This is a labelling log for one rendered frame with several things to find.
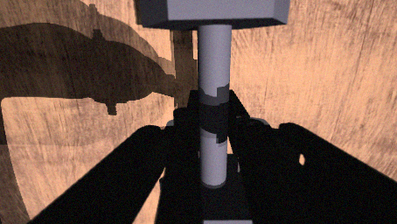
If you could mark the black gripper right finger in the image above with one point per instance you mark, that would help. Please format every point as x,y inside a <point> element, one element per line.
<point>334,186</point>

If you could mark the grey hexagonal dumbbell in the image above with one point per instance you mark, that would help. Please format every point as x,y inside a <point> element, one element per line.
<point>224,200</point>

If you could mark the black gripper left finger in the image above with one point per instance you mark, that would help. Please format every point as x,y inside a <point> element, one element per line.
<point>115,190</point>

